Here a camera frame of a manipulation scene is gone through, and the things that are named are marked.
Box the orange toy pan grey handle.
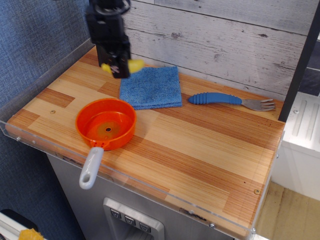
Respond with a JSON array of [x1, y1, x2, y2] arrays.
[[75, 98, 137, 190]]

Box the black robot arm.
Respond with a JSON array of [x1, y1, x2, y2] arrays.
[[85, 0, 131, 79]]

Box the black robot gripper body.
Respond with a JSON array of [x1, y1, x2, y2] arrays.
[[85, 0, 131, 65]]

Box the white ribbed appliance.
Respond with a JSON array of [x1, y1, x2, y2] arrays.
[[271, 92, 320, 200]]

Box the blue folded towel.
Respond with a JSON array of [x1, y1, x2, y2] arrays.
[[119, 66, 183, 110]]

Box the blue handled metal fork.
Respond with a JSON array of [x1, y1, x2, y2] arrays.
[[188, 92, 276, 112]]

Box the silver button control panel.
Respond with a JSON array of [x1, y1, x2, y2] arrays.
[[103, 197, 165, 240]]

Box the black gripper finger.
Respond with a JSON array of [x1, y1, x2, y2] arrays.
[[108, 51, 131, 79]]

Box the yellow toy banana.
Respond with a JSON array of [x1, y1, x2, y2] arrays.
[[100, 59, 145, 75]]

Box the black vertical post right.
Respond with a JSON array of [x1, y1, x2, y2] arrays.
[[278, 0, 320, 122]]

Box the stainless steel cabinet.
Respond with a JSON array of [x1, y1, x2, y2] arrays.
[[48, 155, 256, 240]]

